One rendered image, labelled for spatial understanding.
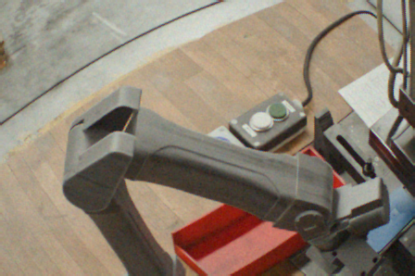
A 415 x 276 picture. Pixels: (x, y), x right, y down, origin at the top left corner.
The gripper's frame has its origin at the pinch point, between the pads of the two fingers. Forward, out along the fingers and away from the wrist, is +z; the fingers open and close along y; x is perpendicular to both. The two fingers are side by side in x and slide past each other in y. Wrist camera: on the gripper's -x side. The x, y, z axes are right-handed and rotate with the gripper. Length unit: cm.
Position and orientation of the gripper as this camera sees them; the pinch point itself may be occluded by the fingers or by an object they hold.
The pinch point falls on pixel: (356, 246)
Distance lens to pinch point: 142.0
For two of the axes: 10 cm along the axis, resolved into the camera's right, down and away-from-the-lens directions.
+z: 4.2, 3.0, 8.6
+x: -6.2, -5.9, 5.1
